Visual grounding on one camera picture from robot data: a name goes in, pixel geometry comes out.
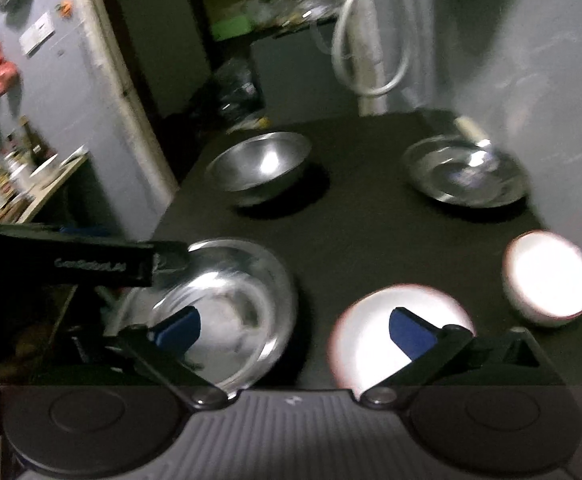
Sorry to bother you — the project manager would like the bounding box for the steel plate with sticker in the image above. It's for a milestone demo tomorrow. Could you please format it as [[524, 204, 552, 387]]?
[[401, 135, 530, 209]]

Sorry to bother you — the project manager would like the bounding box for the wooden shelf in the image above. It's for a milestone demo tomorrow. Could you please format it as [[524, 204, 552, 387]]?
[[0, 152, 92, 225]]

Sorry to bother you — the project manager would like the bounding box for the short white tube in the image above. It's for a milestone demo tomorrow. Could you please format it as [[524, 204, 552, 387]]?
[[454, 116, 492, 144]]

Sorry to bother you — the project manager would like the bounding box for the red hanging bag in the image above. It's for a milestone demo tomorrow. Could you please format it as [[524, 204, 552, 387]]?
[[0, 40, 21, 96]]

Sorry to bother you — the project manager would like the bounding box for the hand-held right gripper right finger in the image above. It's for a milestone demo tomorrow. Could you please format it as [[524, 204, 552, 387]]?
[[358, 307, 568, 409]]

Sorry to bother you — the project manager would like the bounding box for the green box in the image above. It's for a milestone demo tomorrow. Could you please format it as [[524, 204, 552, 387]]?
[[210, 13, 252, 42]]

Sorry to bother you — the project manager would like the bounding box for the row of small bottles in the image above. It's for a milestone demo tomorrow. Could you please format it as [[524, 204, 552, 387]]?
[[0, 116, 54, 213]]

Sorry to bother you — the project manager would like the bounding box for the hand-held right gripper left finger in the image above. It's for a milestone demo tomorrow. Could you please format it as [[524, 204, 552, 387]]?
[[74, 306, 233, 409]]

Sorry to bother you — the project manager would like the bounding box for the stainless steel bowl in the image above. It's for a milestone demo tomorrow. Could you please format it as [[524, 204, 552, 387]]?
[[105, 238, 299, 395]]

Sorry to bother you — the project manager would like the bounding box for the dark cabinet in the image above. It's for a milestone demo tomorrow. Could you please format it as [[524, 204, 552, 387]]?
[[249, 20, 362, 128]]

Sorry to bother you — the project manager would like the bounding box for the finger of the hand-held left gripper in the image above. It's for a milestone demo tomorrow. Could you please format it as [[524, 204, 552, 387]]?
[[151, 240, 192, 274]]

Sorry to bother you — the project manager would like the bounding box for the white wall switch plate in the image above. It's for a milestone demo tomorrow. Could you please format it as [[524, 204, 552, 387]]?
[[19, 12, 56, 57]]

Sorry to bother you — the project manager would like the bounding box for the white door frame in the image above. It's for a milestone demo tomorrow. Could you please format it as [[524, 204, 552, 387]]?
[[67, 0, 181, 201]]

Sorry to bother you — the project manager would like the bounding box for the white hose loop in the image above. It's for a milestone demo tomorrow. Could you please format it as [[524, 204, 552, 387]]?
[[331, 0, 414, 97]]

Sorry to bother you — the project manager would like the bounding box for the black plastic bag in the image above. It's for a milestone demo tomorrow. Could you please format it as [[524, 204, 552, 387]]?
[[212, 57, 272, 133]]

